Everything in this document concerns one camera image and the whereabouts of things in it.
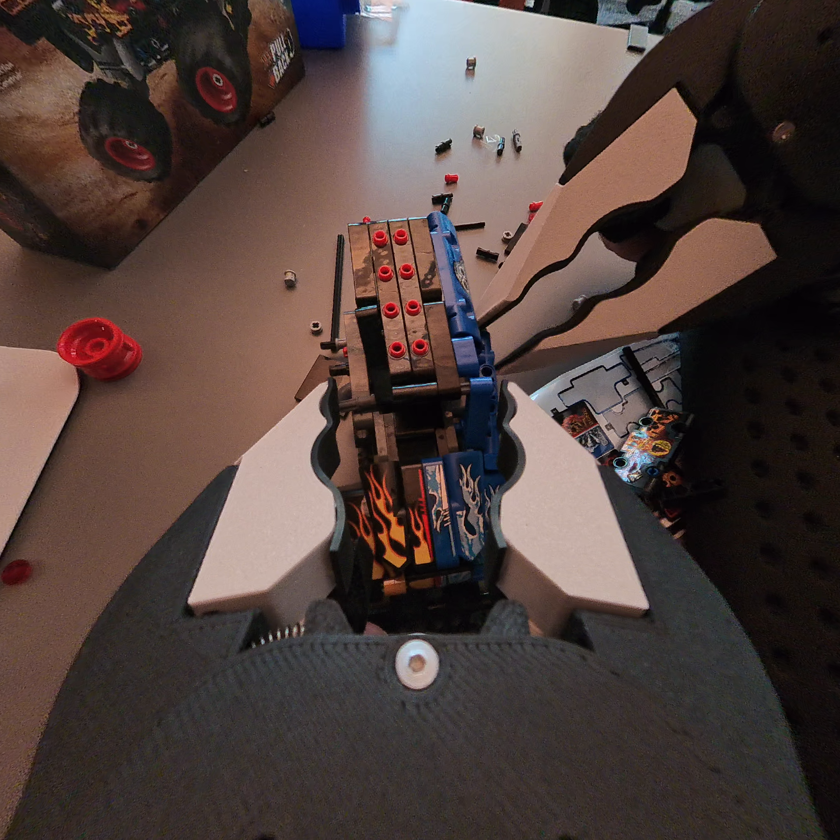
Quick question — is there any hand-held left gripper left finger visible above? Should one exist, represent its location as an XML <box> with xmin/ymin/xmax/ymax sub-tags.
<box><xmin>187</xmin><ymin>379</ymin><xmax>360</xmax><ymax>634</ymax></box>

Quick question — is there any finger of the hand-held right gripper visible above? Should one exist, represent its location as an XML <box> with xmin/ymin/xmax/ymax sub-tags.
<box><xmin>495</xmin><ymin>218</ymin><xmax>778</xmax><ymax>375</ymax></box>
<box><xmin>476</xmin><ymin>87</ymin><xmax>700</xmax><ymax>329</ymax></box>

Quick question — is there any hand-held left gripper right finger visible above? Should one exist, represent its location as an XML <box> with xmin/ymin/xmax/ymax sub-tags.
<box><xmin>482</xmin><ymin>381</ymin><xmax>651</xmax><ymax>635</ymax></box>

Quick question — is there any black skull sticker panel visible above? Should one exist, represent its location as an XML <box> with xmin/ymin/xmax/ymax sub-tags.
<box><xmin>613</xmin><ymin>407</ymin><xmax>723</xmax><ymax>526</ymax></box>

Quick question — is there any black blue brick truck model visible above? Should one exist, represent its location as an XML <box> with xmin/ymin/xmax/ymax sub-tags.
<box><xmin>322</xmin><ymin>210</ymin><xmax>526</xmax><ymax>595</ymax></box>

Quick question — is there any grey desk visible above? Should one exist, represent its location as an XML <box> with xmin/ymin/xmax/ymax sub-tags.
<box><xmin>0</xmin><ymin>0</ymin><xmax>690</xmax><ymax>788</ymax></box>

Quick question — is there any sticker sheet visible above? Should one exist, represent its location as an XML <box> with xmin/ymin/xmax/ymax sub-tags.
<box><xmin>530</xmin><ymin>335</ymin><xmax>683</xmax><ymax>473</ymax></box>

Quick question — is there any black square plate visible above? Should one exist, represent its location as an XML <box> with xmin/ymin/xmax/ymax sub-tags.
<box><xmin>293</xmin><ymin>354</ymin><xmax>349</xmax><ymax>403</ymax></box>

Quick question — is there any black dotted mat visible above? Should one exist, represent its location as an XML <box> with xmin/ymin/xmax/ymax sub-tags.
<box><xmin>656</xmin><ymin>276</ymin><xmax>840</xmax><ymax>840</ymax></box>

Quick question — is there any red wheel hub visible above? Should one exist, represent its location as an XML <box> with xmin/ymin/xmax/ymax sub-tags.
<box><xmin>57</xmin><ymin>318</ymin><xmax>143</xmax><ymax>382</ymax></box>

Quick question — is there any white book stand base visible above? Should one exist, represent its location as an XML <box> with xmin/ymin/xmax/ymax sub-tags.
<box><xmin>0</xmin><ymin>346</ymin><xmax>81</xmax><ymax>555</ymax></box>

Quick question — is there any blue storage bin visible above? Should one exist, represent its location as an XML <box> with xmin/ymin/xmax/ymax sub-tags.
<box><xmin>290</xmin><ymin>0</ymin><xmax>347</xmax><ymax>50</ymax></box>

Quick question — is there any monster truck set box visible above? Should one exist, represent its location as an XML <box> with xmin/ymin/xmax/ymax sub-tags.
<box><xmin>0</xmin><ymin>0</ymin><xmax>306</xmax><ymax>270</ymax></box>

